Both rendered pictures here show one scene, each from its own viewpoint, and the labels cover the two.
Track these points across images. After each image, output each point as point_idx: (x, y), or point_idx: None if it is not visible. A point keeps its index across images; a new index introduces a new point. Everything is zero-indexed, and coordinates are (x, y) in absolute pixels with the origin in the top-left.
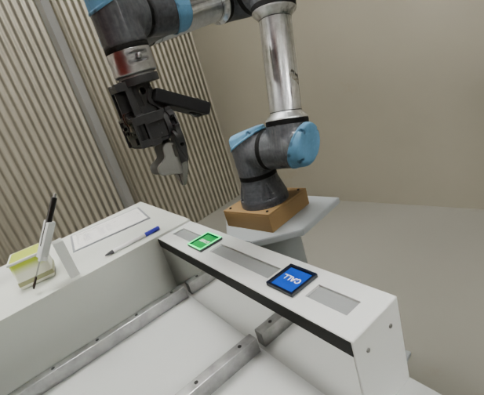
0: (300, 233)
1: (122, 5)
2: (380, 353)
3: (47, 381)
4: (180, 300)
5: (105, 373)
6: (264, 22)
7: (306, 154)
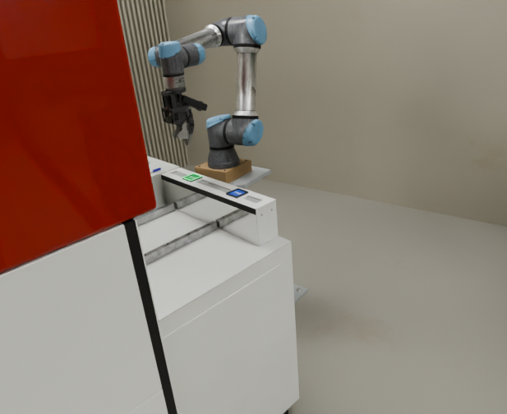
0: (243, 186)
1: (177, 57)
2: (266, 218)
3: None
4: (171, 211)
5: None
6: (240, 56)
7: (253, 138)
